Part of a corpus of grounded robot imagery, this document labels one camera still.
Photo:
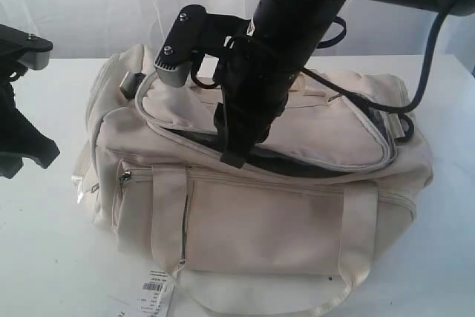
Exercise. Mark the cream duffel bag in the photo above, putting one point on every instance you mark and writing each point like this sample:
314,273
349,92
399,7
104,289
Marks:
291,233

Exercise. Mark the white paper price tag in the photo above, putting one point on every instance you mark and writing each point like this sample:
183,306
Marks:
146,294

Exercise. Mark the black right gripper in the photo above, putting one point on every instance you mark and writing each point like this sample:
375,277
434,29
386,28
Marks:
255,80

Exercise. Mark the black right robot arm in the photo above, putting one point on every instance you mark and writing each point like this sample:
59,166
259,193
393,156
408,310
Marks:
309,20

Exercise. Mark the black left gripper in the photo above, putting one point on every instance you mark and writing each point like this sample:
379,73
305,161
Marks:
20,139

